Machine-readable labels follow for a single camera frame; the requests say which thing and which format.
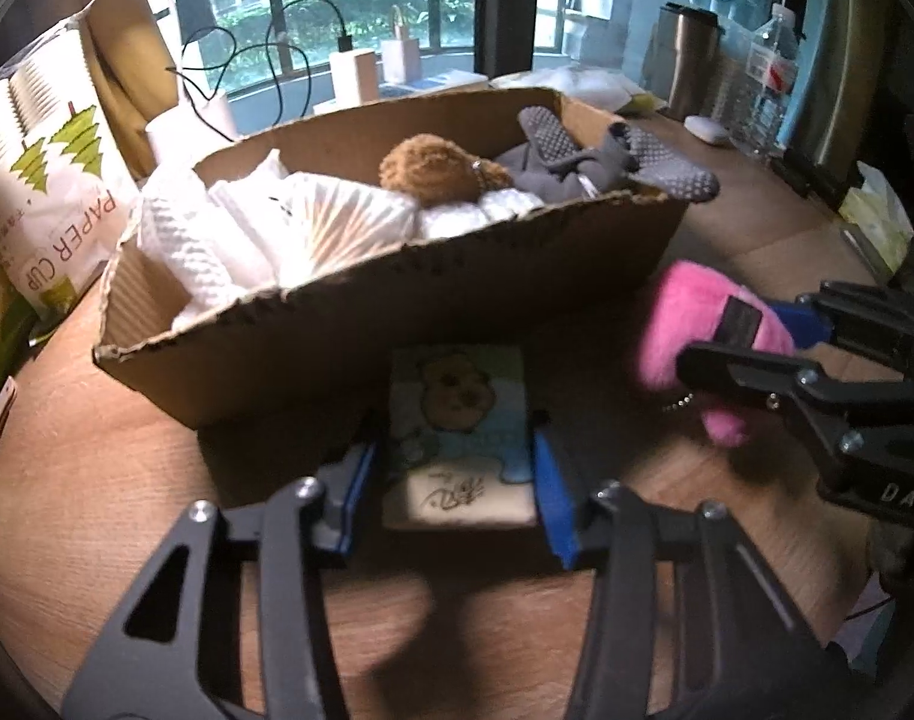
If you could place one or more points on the printed tissue pack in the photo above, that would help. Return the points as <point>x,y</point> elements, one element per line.
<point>457,420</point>

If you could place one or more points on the white charger block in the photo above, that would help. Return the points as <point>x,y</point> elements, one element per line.
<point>354,71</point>

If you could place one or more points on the white plug adapter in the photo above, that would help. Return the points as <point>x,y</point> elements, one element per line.
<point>401,52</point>

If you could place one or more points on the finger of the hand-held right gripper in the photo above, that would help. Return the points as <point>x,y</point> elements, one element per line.
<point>805,319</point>
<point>757,379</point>

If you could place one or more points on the clear water bottle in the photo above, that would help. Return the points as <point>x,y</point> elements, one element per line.
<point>768,82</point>

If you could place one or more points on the white desk lamp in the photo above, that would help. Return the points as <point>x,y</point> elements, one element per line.
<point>194,124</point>

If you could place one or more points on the steel thermos cup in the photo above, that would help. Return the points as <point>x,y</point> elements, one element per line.
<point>689,64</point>

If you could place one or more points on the white paper cup bag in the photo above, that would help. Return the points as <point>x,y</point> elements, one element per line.
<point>45,165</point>

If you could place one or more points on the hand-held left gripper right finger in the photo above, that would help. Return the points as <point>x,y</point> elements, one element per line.
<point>554,495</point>

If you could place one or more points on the white earbud case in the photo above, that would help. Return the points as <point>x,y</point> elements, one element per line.
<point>706,127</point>

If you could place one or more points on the tan curtain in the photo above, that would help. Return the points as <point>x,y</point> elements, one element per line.
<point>127,90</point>

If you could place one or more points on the white plastic bag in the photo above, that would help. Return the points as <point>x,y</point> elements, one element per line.
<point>577,86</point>

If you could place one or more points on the pink plush toy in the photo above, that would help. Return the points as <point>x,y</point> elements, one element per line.
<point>686,307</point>

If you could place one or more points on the tissue box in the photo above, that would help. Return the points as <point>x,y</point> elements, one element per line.
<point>877,217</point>

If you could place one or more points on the brown plush toy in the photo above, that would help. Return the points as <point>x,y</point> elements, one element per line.
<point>431,169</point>

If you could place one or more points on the black sliding door frame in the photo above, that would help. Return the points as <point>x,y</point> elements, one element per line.
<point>506,7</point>

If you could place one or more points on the bubble wrap roll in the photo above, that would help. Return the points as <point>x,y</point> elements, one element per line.
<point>506,202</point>

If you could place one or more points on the brown cardboard box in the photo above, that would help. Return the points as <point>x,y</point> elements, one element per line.
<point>352,330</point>

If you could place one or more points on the white paper towel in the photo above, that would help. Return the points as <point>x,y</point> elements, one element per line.
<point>179,240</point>

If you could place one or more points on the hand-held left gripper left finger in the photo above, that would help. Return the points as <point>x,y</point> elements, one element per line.
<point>356,502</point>

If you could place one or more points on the bag of cotton swabs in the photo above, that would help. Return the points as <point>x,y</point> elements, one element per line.
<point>337,225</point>

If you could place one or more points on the green paper cup bag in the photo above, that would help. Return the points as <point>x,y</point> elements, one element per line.
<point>0,315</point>

